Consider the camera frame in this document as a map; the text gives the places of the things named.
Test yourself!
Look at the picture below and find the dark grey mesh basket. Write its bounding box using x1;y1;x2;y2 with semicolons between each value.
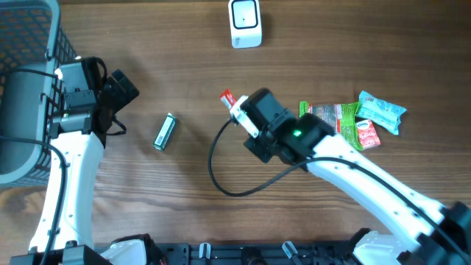
1;0;77;188

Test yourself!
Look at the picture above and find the small orange candy box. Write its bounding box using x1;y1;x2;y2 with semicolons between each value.
355;119;381;149

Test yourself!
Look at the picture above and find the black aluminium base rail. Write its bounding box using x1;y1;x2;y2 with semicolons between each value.
157;241;359;265

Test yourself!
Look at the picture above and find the white barcode scanner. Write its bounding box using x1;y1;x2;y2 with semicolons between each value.
227;0;263;49

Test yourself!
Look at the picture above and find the red snack stick packet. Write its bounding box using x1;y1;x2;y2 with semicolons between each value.
219;89;237;110

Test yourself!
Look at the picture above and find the green snack bag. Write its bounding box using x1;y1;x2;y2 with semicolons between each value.
299;101;363;151

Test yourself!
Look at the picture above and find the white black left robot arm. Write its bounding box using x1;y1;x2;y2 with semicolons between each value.
1;57;163;264

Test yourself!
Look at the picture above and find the teal tissue packet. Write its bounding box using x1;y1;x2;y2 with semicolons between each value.
356;91;407;135

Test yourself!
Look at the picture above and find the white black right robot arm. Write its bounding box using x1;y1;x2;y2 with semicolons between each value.
230;88;470;264

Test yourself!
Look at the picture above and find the green white gum box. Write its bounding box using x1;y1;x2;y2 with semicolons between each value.
153;113;176;152

